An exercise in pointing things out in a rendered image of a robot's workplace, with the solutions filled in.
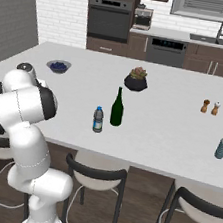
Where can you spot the brown base cupboards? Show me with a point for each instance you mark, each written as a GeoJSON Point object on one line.
{"type": "Point", "coordinates": [198, 59]}

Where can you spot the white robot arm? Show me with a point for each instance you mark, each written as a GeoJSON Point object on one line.
{"type": "Point", "coordinates": [27, 145]}

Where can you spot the dark grey sink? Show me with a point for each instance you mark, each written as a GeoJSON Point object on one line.
{"type": "Point", "coordinates": [220, 41]}

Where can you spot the green and pink succulent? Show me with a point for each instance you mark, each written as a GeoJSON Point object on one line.
{"type": "Point", "coordinates": [138, 72]}

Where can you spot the brown pepper shaker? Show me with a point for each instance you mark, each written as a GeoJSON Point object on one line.
{"type": "Point", "coordinates": [204, 107]}

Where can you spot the brown drawer under oven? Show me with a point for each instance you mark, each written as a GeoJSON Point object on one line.
{"type": "Point", "coordinates": [106, 46]}

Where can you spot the green glass bottle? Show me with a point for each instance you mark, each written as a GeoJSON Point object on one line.
{"type": "Point", "coordinates": [116, 112]}

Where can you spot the dark grey wall oven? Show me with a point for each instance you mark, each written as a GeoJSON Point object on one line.
{"type": "Point", "coordinates": [108, 22]}

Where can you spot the dark grey tap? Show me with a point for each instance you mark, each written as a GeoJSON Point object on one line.
{"type": "Point", "coordinates": [222, 29]}

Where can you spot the blueberries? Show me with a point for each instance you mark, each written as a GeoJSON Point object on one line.
{"type": "Point", "coordinates": [58, 66]}

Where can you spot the grey bowl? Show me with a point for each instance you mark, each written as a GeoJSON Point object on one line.
{"type": "Point", "coordinates": [50, 63]}

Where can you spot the silver coffee machine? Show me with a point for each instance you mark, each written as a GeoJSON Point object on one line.
{"type": "Point", "coordinates": [142, 19]}

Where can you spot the black plant pot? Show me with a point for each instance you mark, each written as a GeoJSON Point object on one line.
{"type": "Point", "coordinates": [135, 84]}

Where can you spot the small plastic bottle blue cap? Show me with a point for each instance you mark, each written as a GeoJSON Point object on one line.
{"type": "Point", "coordinates": [97, 123]}

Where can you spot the brown narrow base cupboard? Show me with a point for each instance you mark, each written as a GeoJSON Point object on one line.
{"type": "Point", "coordinates": [136, 46]}

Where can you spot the brown shaker with white top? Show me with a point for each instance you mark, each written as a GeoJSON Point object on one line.
{"type": "Point", "coordinates": [215, 109]}

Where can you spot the dark grey dishwasher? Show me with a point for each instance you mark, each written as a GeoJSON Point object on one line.
{"type": "Point", "coordinates": [166, 54]}

